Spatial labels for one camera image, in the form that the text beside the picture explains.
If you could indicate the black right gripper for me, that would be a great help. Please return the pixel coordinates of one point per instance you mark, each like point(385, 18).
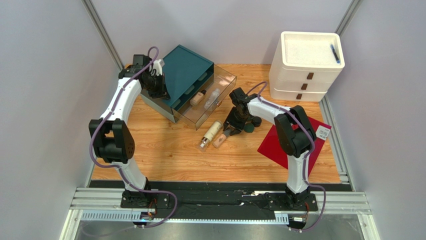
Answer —
point(235, 121)

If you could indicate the white three-drawer cabinet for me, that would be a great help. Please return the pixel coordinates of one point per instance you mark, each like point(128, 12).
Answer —
point(303, 67)

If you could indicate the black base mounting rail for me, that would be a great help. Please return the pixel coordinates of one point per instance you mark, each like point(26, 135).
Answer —
point(219, 200)

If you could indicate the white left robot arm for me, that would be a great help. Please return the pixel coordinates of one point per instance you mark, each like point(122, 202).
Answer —
point(112, 145)

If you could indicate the clear glass foundation bottle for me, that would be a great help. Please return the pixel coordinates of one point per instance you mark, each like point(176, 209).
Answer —
point(212, 97)

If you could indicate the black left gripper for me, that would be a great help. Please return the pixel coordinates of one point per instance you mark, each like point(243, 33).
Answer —
point(164, 93)

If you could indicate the beige tube grey cap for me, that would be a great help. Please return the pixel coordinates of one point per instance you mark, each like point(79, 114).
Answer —
point(222, 138)

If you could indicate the green round compact lower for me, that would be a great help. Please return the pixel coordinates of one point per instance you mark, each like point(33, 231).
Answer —
point(249, 128)

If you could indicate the beige foundation bottle black cap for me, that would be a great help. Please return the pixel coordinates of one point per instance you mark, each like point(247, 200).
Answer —
point(199, 96)

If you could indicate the clear drawer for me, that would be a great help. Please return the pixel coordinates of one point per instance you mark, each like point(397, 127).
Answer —
point(214, 77)

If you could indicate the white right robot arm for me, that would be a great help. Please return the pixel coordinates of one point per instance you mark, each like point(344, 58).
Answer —
point(295, 134)

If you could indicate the blue pen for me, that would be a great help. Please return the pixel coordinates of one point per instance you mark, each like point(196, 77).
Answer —
point(335, 54)

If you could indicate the cream white pump bottle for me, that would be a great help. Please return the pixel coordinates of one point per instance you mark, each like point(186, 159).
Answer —
point(210, 135)

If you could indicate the teal drawer organizer box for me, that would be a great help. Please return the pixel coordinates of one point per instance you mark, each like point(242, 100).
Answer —
point(186, 72)

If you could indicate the black round jar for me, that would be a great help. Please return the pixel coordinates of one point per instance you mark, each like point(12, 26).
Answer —
point(256, 121)

